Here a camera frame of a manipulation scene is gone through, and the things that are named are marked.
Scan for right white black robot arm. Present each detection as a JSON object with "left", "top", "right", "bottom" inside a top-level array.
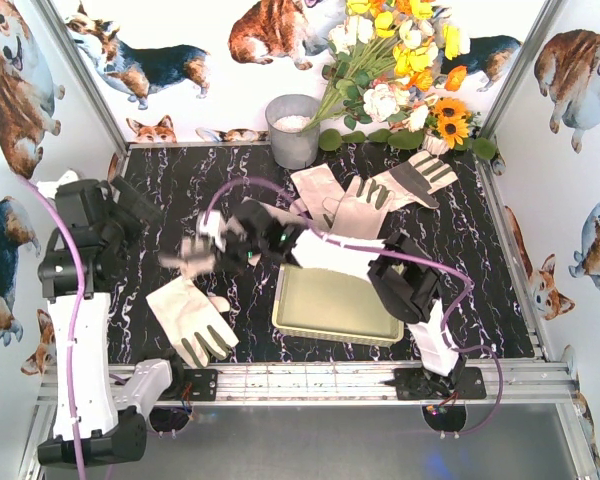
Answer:
[{"left": 159, "top": 199, "right": 465, "bottom": 384}]

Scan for artificial flower bouquet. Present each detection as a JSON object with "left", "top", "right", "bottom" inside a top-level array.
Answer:
[{"left": 312, "top": 1, "right": 471, "bottom": 132}]

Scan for aluminium front frame rail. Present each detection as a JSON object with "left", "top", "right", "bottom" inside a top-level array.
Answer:
[{"left": 35, "top": 362, "right": 580, "bottom": 407}]

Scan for grey metal bucket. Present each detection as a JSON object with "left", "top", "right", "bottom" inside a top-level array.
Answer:
[{"left": 265, "top": 94, "right": 320, "bottom": 170}]

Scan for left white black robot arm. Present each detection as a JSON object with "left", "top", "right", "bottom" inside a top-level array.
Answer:
[{"left": 34, "top": 170, "right": 173, "bottom": 473}]

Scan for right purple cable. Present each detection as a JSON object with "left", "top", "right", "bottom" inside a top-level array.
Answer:
[{"left": 202, "top": 177, "right": 505, "bottom": 437}]

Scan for grey cuffed glove back right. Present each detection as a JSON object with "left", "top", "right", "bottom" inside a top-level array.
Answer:
[{"left": 373, "top": 150, "right": 458, "bottom": 212}]

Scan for small sunflower pot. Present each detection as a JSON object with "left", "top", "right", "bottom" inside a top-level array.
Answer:
[{"left": 422, "top": 97, "right": 481, "bottom": 156}]

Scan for white glove green fingertips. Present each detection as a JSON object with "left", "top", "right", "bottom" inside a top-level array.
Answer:
[{"left": 323, "top": 176, "right": 394, "bottom": 240}]

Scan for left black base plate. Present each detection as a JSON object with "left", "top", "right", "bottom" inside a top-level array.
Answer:
[{"left": 159, "top": 368, "right": 218, "bottom": 402}]

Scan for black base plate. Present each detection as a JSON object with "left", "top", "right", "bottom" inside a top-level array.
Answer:
[
  {"left": 159, "top": 368, "right": 218, "bottom": 402},
  {"left": 386, "top": 367, "right": 487, "bottom": 400}
]

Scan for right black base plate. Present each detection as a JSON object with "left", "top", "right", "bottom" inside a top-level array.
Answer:
[{"left": 386, "top": 367, "right": 487, "bottom": 400}]

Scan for beige plastic storage basket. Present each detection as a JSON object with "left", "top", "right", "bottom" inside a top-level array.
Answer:
[{"left": 271, "top": 265, "right": 405, "bottom": 347}]

